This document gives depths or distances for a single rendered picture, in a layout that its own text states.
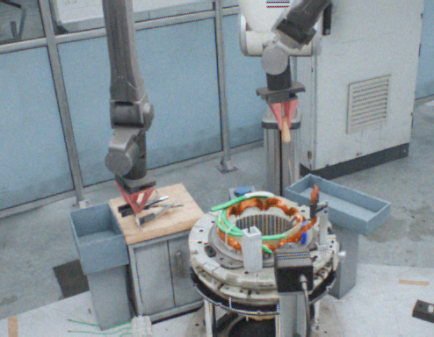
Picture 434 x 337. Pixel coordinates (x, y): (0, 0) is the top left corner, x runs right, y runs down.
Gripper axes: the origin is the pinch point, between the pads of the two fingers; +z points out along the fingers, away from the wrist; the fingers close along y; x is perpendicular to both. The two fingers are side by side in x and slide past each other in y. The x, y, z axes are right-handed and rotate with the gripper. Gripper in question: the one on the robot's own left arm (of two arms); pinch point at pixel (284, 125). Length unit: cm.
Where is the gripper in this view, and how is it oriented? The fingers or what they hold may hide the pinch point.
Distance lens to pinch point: 137.2
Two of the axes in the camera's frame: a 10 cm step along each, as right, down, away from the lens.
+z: 1.4, 9.2, 3.6
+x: -1.9, -3.3, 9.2
